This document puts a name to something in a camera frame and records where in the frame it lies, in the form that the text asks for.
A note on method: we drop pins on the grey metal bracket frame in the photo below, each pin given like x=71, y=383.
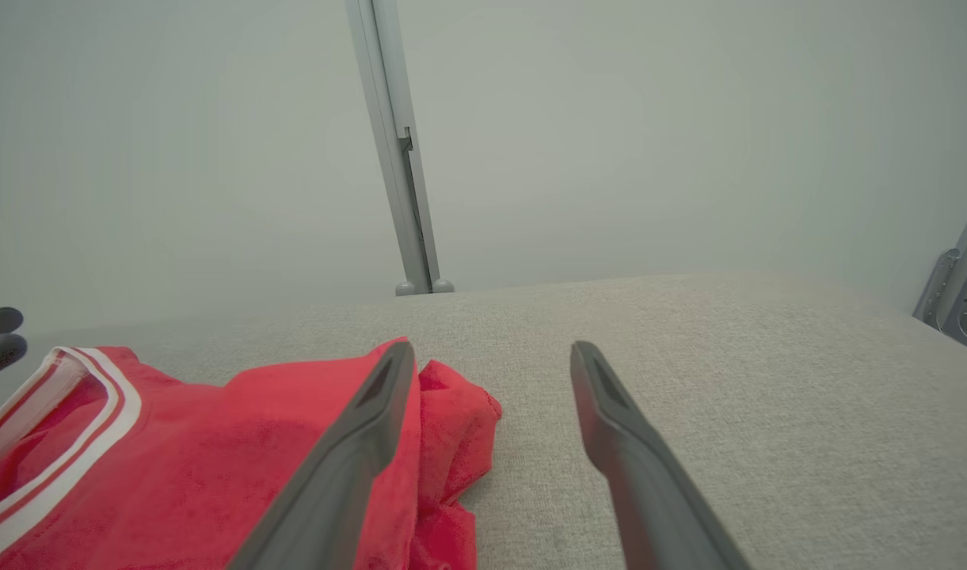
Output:
x=946, y=293

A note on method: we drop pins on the grey metal partition post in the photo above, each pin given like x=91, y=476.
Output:
x=413, y=237

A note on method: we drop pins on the red jersey shirt white trim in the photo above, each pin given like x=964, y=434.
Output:
x=174, y=475

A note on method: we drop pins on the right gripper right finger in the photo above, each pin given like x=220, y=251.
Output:
x=649, y=491

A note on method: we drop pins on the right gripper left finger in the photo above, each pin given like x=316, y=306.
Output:
x=348, y=475

